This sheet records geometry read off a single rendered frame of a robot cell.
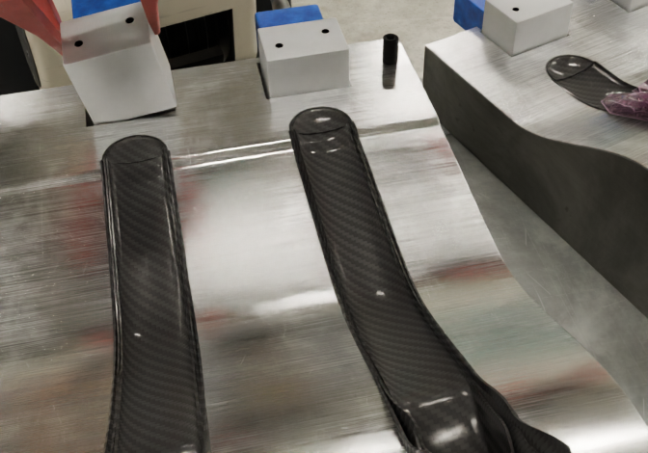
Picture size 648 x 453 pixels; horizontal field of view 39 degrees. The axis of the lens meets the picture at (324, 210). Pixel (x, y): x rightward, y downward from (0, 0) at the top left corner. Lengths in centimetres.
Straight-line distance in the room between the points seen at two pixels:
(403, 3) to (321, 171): 184
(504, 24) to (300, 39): 16
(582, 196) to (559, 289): 6
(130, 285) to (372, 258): 12
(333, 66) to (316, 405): 25
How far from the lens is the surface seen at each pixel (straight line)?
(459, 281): 46
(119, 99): 55
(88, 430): 39
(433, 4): 234
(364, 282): 46
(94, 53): 52
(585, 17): 71
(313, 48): 55
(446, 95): 66
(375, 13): 230
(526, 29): 66
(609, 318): 57
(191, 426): 38
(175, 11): 90
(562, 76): 65
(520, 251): 60
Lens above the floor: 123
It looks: 44 degrees down
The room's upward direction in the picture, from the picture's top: 2 degrees counter-clockwise
